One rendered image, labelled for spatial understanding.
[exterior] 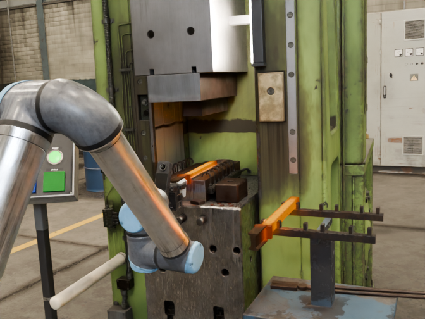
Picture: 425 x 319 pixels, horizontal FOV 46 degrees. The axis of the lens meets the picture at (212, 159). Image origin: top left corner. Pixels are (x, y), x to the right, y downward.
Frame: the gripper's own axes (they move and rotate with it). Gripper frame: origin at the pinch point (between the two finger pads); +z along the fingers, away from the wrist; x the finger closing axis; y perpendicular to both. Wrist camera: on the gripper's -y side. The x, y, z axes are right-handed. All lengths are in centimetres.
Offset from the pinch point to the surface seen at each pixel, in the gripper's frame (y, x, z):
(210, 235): 18.5, 11.1, -3.8
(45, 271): 36, -57, -8
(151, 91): -30.7, -11.1, 4.3
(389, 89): 11, 63, 536
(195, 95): -28.6, 5.7, 4.2
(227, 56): -41.4, 12.6, 20.3
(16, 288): 104, -171, 94
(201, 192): 5.2, 6.0, 2.8
